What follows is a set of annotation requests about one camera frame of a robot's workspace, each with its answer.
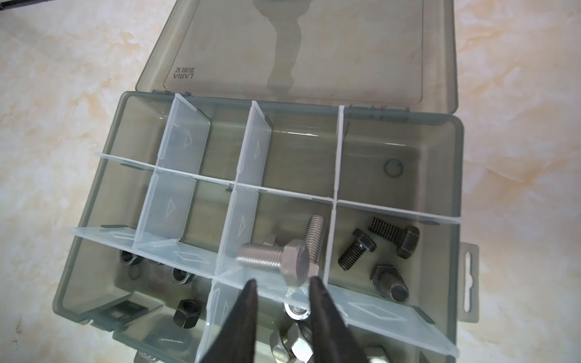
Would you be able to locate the black hex bolt short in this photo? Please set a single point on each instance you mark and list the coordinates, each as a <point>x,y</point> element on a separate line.
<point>361,243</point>

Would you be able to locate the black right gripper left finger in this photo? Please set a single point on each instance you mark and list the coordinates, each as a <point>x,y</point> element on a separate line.
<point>237,339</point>

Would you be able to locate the silver hex nut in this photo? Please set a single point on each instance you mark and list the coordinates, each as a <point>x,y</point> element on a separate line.
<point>278,349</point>
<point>296,313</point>
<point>300,342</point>

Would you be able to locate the silver hex bolt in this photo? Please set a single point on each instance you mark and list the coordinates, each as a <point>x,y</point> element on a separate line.
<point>314,238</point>
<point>270,240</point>
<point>292,260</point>

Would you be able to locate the green transparent organizer box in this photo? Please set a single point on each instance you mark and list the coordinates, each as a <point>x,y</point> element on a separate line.
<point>249,118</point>

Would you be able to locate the black hex nut lone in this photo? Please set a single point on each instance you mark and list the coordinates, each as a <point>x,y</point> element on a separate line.
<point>129,259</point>

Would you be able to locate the dark hex nut shiny rim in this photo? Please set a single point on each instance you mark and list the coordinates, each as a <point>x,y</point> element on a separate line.
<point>181,277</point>

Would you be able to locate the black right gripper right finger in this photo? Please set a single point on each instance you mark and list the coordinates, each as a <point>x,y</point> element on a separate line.
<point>332,339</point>

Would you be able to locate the black hex nut pair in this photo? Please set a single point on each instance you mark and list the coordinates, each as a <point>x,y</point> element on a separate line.
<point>187,313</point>

